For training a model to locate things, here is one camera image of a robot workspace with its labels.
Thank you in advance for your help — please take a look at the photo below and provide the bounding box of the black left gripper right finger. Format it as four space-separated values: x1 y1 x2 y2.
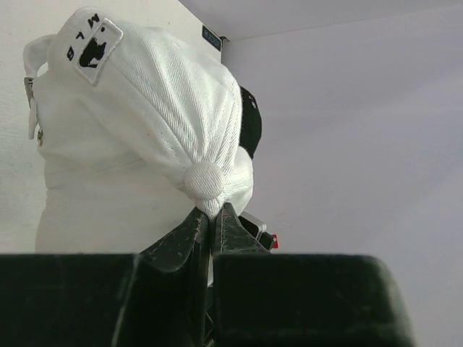
212 204 416 346

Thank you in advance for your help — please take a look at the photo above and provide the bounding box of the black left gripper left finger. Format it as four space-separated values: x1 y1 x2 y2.
1 210 208 346

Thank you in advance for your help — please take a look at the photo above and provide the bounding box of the white baseball cap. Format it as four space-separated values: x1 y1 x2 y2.
23 7 253 254

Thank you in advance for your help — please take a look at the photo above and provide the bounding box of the black baseball cap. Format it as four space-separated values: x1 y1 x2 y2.
239 86 262 159

